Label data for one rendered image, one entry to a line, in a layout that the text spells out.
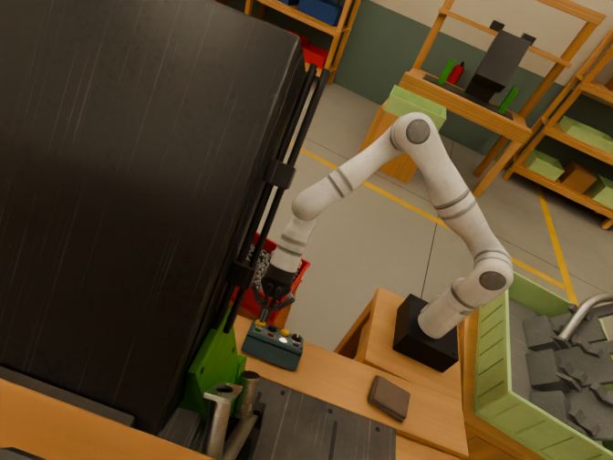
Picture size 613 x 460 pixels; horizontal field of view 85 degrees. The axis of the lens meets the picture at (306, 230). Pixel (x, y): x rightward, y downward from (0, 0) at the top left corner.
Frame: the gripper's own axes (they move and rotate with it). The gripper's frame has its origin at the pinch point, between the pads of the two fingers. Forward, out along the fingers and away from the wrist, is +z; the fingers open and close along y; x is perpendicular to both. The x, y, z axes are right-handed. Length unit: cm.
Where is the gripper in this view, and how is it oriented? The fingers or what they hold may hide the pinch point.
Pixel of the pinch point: (264, 315)
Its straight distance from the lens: 92.8
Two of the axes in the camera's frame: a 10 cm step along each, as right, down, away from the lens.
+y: 9.3, 3.7, 0.2
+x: 0.1, -0.9, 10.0
